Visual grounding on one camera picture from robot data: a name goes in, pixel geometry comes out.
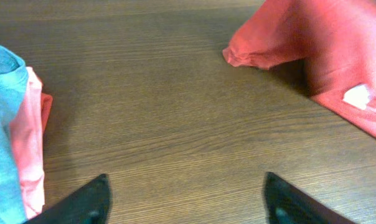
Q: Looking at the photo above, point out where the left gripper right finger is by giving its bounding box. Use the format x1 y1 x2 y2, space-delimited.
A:
263 172 355 224

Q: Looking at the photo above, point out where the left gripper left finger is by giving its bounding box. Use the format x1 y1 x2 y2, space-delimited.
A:
24 174 111 224

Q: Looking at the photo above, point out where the orange red t-shirt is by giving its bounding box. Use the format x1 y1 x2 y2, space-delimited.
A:
223 0 376 138

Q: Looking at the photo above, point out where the folded orange t-shirt underneath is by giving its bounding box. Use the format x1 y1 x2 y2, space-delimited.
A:
10 67 53 219

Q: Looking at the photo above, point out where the folded grey t-shirt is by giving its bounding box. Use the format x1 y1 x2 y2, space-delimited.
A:
0 46 28 223

